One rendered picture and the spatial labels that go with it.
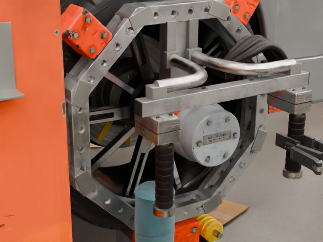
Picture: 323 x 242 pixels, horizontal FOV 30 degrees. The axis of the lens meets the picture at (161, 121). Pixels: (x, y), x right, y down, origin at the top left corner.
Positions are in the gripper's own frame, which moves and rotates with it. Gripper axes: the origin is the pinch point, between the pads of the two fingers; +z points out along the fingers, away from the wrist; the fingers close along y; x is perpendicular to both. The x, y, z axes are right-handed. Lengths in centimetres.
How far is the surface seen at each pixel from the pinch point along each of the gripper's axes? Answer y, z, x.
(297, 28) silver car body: 33, 35, 16
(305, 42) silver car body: 36, 35, 12
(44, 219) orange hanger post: -64, -17, 7
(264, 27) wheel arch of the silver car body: 20.7, 36.0, 17.4
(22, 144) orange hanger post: -67, -17, 19
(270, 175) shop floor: 107, 122, -83
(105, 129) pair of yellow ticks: -24, 45, -7
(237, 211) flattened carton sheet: 67, 100, -82
